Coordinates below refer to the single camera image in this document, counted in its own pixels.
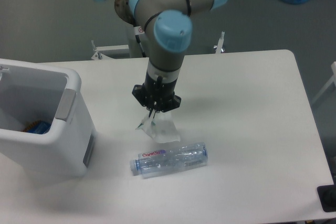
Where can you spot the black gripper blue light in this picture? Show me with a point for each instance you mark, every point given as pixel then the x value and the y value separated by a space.
pixel 157 95

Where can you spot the clear plastic water bottle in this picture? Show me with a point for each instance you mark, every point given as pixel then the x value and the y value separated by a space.
pixel 170 160

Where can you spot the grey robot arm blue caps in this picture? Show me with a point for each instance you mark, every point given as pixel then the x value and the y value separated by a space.
pixel 168 27

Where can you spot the white plastic trash can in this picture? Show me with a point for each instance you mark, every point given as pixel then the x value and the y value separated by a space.
pixel 32 92

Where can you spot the black clamp at table edge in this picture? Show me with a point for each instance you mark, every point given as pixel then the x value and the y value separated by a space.
pixel 326 195

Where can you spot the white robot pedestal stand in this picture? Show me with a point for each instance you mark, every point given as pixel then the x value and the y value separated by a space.
pixel 131 43

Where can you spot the white furniture frame right edge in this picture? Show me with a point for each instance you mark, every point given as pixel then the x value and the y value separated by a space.
pixel 325 91

